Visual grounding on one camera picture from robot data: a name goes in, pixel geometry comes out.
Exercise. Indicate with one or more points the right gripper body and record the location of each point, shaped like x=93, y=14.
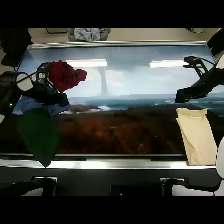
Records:
x=187, y=94

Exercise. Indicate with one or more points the silver frame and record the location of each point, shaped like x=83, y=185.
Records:
x=116, y=164

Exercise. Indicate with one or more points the red garment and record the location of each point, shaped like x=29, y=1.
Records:
x=66, y=76

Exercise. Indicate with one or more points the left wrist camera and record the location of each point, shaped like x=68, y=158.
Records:
x=43, y=66

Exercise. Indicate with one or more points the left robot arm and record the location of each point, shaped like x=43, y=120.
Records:
x=36, y=90

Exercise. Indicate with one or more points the dark green garment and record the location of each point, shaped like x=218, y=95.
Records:
x=40, y=136

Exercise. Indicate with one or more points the heap of clothes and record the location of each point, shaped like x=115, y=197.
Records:
x=87, y=33

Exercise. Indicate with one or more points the yellow shirt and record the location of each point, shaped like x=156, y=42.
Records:
x=196, y=136

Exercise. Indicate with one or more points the blue garment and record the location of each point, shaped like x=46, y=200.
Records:
x=25, y=105

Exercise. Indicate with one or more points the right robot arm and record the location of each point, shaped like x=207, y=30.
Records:
x=213, y=80

